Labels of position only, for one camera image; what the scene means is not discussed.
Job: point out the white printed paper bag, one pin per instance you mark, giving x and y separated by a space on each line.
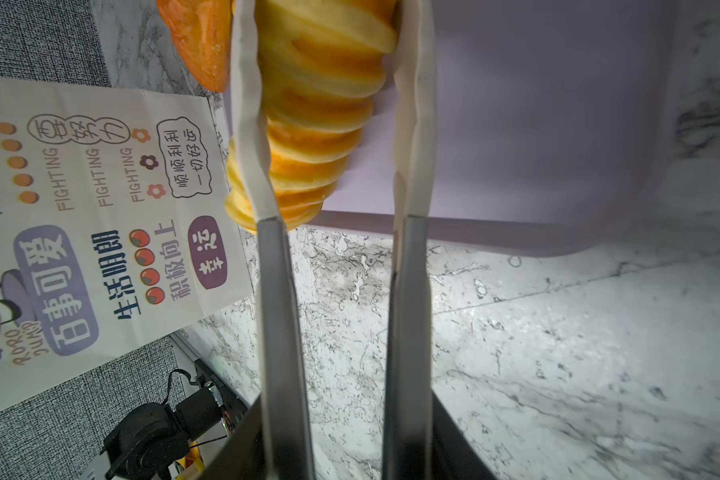
113 231

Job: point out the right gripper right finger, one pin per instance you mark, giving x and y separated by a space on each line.
408 420

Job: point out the ridged yellow spiral bread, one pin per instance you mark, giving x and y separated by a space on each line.
300 95

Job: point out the lavender tray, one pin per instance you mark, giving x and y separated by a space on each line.
555 119

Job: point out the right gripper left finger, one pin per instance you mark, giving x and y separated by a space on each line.
283 397

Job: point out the reddish brown loaf bread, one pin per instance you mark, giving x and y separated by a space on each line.
201 32

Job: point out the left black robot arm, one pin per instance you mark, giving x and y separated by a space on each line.
153 437

